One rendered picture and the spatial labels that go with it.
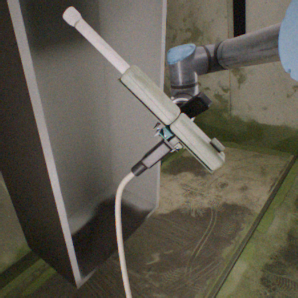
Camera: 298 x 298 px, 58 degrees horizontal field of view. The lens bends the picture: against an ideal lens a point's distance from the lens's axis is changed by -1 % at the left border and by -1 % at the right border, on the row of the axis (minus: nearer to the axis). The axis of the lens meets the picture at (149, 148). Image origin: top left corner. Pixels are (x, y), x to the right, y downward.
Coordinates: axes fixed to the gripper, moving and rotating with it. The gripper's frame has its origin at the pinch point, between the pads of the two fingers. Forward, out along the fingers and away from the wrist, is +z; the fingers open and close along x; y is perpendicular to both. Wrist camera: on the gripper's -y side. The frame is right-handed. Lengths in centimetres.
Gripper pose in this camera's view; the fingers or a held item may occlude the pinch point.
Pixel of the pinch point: (174, 138)
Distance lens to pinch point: 64.9
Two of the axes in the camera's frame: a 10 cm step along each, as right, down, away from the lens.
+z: -2.5, 4.7, -8.5
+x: -7.0, -6.9, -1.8
